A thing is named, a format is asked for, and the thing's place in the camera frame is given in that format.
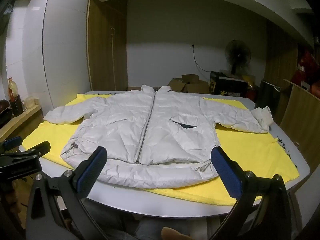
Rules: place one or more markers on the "white puffer jacket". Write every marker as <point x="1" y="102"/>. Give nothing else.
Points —
<point x="125" y="120"/>

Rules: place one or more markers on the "yellow towel blanket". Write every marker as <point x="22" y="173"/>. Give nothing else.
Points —
<point x="250" y="155"/>

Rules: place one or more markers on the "open cardboard box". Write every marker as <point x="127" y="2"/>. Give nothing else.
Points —
<point x="197" y="86"/>
<point x="176" y="85"/>

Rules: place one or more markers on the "tall wooden cabinet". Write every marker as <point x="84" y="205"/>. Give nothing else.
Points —
<point x="277" y="62"/>

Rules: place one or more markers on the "glass jar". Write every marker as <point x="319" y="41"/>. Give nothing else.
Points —
<point x="30" y="103"/>

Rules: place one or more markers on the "dark round pot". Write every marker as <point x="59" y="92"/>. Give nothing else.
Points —
<point x="4" y="112"/>

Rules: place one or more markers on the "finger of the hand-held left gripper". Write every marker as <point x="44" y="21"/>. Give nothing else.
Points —
<point x="12" y="142"/>
<point x="37" y="149"/>

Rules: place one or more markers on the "wooden chair back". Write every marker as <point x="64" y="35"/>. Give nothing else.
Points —
<point x="302" y="120"/>

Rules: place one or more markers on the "cooking oil bottle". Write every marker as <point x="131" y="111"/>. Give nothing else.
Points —
<point x="13" y="92"/>

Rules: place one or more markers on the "black standing fan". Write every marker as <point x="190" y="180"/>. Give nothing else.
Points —
<point x="237" y="52"/>

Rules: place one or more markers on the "wooden wardrobe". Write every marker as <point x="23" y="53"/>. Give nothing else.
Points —
<point x="105" y="55"/>

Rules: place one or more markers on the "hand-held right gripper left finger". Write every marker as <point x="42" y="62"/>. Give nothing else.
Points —
<point x="90" y="172"/>

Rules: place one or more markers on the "wooden side counter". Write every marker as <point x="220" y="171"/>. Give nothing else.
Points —
<point x="27" y="120"/>

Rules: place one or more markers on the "black printed box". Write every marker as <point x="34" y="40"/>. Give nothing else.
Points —
<point x="230" y="85"/>

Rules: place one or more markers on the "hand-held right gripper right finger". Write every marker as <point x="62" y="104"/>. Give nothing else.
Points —
<point x="227" y="172"/>

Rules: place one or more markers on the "red gift bags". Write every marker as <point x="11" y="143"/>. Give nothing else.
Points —
<point x="305" y="70"/>

